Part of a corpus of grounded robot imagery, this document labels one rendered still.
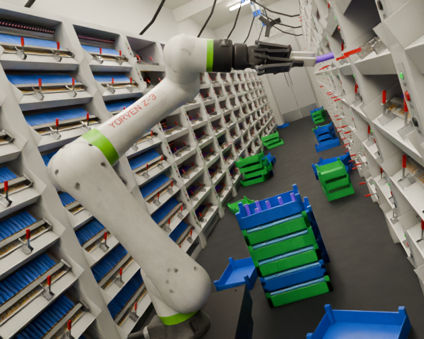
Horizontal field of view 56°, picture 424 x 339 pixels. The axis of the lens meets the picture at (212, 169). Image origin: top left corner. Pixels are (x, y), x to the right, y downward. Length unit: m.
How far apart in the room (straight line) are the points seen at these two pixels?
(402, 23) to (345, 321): 1.29
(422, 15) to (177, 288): 0.76
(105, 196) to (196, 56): 0.46
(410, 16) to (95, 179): 0.68
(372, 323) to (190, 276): 0.88
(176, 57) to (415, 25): 0.66
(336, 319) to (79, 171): 1.20
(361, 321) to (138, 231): 1.03
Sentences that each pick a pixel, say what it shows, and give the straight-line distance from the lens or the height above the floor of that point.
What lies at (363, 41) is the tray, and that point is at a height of 0.98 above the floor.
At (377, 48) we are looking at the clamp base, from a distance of 0.93.
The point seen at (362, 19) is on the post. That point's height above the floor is 1.05.
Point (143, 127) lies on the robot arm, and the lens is 1.17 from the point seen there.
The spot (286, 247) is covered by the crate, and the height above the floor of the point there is 0.26.
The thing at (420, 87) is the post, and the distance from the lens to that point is 0.67.
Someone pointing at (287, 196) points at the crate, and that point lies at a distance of 1.99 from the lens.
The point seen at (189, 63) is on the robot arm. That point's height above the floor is 1.09.
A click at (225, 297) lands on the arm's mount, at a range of 1.41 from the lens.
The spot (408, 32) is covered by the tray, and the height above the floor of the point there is 0.95.
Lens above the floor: 0.94
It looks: 8 degrees down
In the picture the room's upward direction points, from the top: 21 degrees counter-clockwise
